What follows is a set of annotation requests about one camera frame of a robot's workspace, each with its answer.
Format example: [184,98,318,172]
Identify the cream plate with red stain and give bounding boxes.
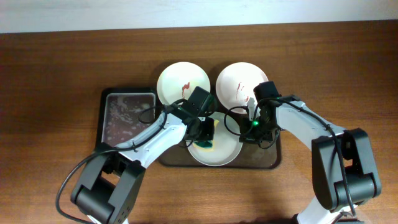
[157,62,211,105]

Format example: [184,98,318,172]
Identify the green yellow sponge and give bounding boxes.
[194,120,219,151]

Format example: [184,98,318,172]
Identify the pale blue stained plate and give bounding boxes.
[188,112,243,166]

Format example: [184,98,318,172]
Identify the pink plate with red stain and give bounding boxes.
[216,62,269,110]

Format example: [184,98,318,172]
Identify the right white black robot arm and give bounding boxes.
[239,82,381,223]

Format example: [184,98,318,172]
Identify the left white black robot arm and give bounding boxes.
[70,87,215,223]

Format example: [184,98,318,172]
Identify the large brown serving tray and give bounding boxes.
[157,86,282,170]

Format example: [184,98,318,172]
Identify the small black water tray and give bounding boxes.
[96,87,156,146]

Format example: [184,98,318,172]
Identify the left black cable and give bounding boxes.
[55,99,200,224]

